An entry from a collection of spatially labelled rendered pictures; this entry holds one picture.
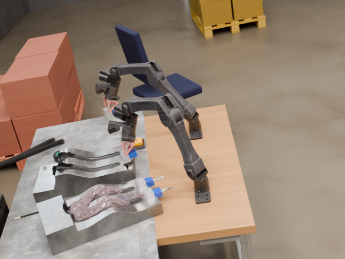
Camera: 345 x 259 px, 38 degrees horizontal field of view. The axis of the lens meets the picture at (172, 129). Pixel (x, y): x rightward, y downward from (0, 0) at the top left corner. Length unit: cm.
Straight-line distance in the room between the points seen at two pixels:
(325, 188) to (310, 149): 55
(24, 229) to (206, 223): 84
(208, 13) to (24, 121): 346
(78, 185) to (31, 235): 33
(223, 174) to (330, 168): 160
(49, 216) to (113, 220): 28
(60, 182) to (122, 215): 45
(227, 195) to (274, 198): 134
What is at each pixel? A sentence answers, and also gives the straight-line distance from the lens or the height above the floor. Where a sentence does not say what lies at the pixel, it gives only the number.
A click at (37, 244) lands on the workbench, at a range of 230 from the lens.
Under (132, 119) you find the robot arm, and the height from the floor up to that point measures 111.
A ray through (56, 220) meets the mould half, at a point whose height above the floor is 91.
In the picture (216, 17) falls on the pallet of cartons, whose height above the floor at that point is 25.
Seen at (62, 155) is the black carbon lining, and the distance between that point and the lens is 260.
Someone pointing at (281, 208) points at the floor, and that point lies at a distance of 352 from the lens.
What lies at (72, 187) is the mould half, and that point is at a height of 85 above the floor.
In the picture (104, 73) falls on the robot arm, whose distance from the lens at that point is 295.
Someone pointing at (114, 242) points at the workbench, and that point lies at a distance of 216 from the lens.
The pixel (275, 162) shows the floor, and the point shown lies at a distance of 400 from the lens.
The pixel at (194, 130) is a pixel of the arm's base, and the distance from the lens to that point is 283.
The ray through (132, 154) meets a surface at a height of 94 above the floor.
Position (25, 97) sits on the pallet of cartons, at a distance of 441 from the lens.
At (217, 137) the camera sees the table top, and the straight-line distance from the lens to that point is 277.
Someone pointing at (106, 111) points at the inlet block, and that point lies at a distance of 296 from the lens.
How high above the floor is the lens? 212
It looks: 27 degrees down
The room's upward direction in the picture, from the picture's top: 11 degrees counter-clockwise
